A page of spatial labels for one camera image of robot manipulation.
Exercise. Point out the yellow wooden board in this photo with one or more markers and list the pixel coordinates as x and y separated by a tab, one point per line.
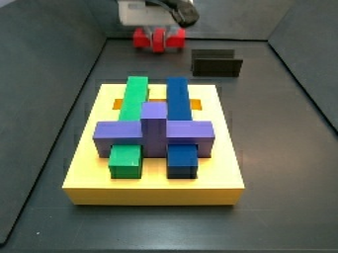
216	186

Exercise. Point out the green bar block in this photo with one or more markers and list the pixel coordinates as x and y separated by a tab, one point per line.
125	158

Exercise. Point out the red E-shaped block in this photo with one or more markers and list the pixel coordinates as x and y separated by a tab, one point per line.
159	39

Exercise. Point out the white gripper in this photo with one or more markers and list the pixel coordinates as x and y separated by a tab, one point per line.
135	13

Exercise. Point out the black angled holder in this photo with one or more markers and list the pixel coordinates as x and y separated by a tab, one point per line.
215	63

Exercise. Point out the blue bar block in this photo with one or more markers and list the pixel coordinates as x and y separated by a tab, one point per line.
182	154

